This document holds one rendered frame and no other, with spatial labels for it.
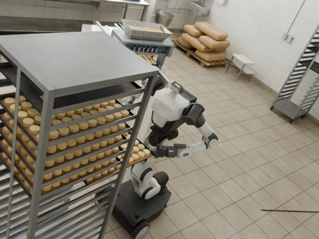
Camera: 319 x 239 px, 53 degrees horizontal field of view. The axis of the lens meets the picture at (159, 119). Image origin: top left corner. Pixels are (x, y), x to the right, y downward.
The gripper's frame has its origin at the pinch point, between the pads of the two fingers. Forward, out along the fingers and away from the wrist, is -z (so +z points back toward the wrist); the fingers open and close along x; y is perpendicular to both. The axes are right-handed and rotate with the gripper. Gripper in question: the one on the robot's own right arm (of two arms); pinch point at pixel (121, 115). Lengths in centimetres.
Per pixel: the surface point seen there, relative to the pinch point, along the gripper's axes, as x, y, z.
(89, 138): 36, 1, -87
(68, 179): 10, -3, -94
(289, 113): -86, 245, 342
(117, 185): -10, 21, -65
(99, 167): 9, 8, -76
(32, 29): -81, -231, 273
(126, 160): 13, 21, -65
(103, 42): 77, -12, -56
